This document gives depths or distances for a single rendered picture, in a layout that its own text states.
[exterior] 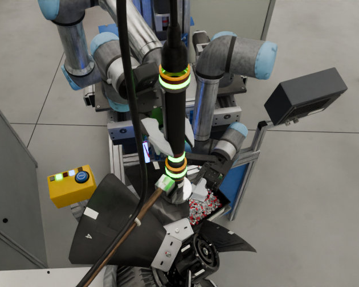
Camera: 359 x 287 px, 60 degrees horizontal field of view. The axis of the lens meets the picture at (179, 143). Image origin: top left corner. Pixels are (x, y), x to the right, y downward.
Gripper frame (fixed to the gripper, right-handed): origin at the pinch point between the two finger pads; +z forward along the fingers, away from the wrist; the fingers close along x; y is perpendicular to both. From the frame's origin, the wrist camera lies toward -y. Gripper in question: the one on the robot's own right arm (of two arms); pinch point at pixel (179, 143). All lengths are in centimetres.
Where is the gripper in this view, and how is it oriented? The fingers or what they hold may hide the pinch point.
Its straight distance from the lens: 55.1
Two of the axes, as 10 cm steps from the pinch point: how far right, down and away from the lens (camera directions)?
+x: -8.6, 4.2, -2.9
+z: 5.1, 7.0, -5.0
